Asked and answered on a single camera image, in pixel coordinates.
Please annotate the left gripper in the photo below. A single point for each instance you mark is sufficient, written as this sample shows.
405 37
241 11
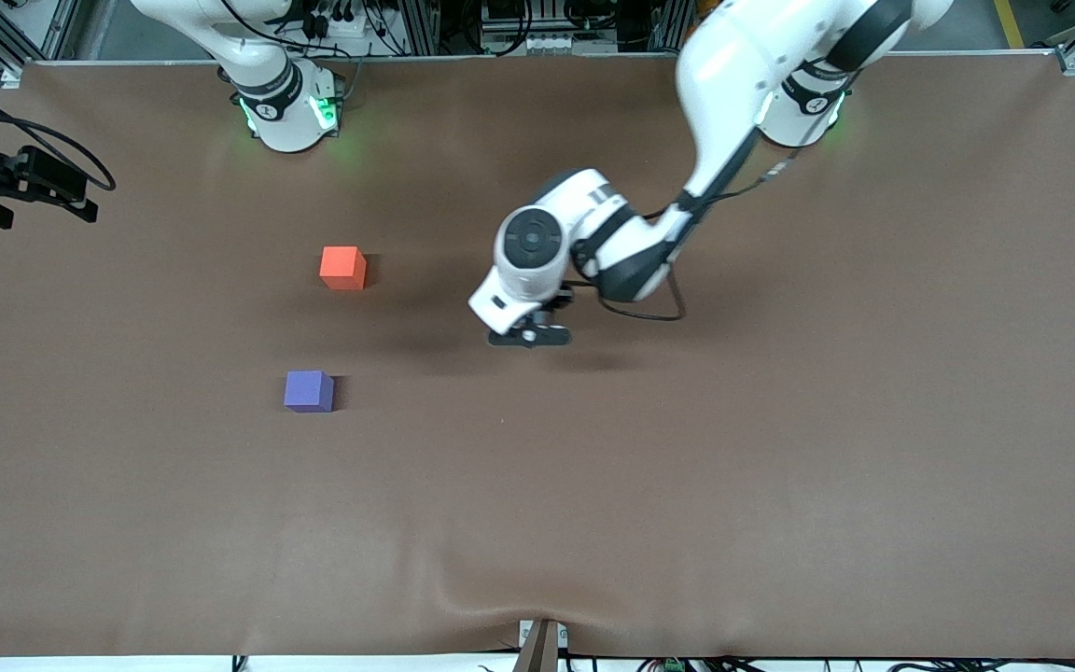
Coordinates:
561 301

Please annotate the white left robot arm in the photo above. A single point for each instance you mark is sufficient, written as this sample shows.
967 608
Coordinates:
733 75

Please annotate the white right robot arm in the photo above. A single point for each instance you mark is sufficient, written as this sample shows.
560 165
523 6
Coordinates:
286 117

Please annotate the orange foam block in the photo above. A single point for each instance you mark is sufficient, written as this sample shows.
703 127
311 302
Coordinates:
342 266

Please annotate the purple foam block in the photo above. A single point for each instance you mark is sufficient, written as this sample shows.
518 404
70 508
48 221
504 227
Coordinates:
308 390

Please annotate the white terminal block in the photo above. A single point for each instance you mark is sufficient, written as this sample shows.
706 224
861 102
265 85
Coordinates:
561 42

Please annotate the brown table mat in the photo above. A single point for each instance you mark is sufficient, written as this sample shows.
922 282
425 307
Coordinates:
537 513

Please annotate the white power strip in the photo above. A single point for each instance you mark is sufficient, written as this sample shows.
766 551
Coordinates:
346 25

